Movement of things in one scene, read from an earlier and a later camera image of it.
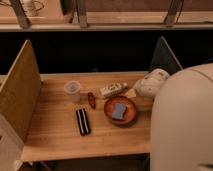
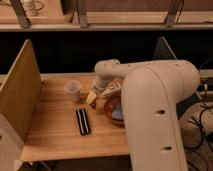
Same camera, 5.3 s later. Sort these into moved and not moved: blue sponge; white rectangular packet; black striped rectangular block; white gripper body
Moved: white gripper body
Not moved: blue sponge; white rectangular packet; black striped rectangular block
